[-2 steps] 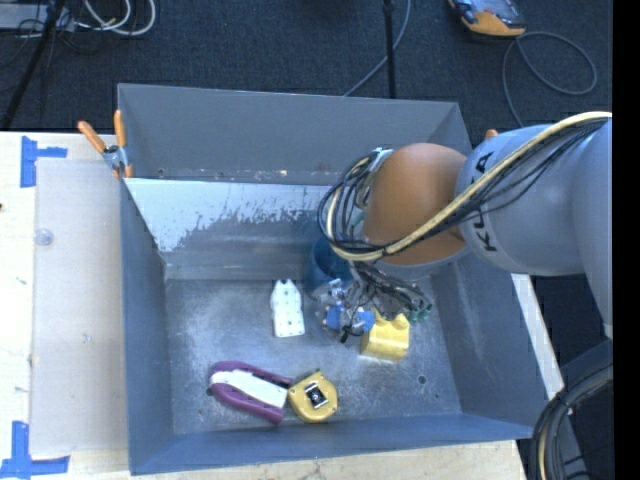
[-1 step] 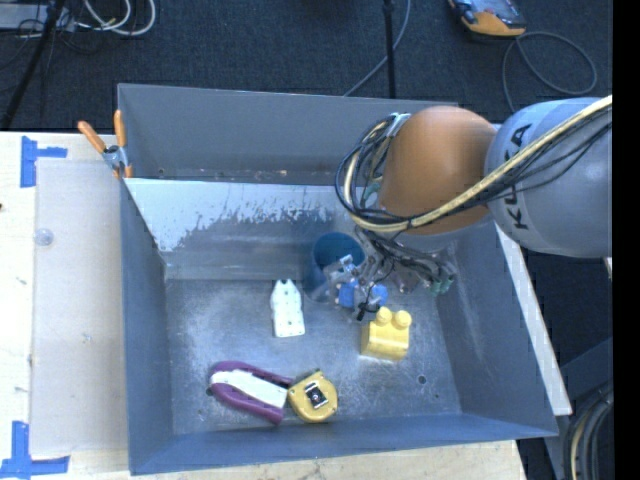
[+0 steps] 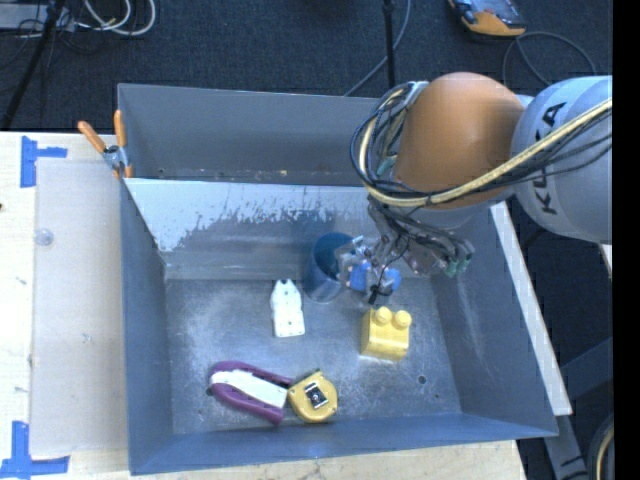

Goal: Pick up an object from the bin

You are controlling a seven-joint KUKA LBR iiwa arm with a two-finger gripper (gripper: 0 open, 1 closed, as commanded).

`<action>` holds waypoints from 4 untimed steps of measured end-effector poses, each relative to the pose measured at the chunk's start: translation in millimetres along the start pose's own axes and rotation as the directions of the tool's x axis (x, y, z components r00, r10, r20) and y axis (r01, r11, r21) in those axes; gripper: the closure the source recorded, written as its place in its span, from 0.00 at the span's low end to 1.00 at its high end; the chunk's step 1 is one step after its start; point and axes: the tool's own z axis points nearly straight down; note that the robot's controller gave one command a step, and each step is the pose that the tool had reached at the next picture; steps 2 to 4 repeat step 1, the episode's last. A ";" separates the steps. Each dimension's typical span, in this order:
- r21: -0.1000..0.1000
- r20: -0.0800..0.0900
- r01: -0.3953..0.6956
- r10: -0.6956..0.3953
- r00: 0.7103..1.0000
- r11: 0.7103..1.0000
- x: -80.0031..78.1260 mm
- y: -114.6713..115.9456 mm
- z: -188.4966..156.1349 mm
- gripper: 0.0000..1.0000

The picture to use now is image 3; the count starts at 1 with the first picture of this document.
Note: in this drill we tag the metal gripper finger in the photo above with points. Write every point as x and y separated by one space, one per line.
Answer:
393 278
358 273

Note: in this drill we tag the dark blue plastic cup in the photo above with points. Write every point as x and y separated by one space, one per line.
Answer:
322 268

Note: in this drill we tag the yellow toy brick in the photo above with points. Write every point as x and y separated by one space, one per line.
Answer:
382 340

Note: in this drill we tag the white plastic block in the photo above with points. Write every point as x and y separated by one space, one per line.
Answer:
287 313

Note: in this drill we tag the yellow tape measure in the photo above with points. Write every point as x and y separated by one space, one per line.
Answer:
314 398

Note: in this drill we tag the grey metal bin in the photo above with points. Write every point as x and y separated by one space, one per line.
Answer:
240 348

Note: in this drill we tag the purple and white brush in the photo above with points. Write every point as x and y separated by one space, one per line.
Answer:
250 388

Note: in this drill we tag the pale wood board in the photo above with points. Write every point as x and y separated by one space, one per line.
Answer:
75 318

